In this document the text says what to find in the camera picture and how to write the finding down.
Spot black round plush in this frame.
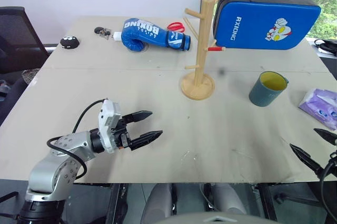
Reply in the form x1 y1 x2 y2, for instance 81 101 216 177
60 35 80 49

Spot black office chair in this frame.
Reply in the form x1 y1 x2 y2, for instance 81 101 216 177
0 6 57 75

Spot purple tissue pack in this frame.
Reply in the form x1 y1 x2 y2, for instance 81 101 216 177
298 88 337 130

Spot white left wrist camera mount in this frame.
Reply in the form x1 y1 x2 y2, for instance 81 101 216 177
97 99 122 154

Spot teal mug yellow inside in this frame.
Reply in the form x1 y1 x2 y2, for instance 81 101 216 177
249 71 290 108

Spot red scissors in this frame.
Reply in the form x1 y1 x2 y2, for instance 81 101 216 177
166 22 186 34

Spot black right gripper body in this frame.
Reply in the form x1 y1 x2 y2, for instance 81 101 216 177
321 150 337 182

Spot patterned grey cloth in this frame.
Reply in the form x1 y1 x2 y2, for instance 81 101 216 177
22 68 40 84

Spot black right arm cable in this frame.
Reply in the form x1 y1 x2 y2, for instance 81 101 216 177
320 159 337 221

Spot wooden mug tree stand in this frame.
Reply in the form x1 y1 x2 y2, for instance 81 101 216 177
180 0 230 101

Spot black bag with straps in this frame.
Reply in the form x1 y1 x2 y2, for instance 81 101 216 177
313 38 337 58

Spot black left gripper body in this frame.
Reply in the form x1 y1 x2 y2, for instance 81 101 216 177
112 117 132 152

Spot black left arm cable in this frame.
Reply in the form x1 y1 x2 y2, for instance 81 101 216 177
46 99 109 181

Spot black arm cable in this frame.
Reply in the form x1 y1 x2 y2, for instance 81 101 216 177
46 99 109 181
320 159 337 221

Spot black table leg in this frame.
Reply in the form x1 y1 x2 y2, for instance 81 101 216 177
105 183 128 224
256 183 279 222

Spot grey robot torso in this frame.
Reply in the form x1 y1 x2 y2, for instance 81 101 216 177
155 212 272 224

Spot grey rounded shape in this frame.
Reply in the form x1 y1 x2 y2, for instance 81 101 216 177
213 181 247 216
141 183 174 224

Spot blue boxing glove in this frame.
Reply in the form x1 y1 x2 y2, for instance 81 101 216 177
121 18 192 53

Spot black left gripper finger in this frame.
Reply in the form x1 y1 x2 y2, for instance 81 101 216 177
129 130 163 151
121 110 153 127

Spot blue punch pad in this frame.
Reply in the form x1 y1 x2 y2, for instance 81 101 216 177
212 0 322 50

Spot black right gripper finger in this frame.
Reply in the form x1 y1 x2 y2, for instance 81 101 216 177
289 143 324 178
313 128 337 146

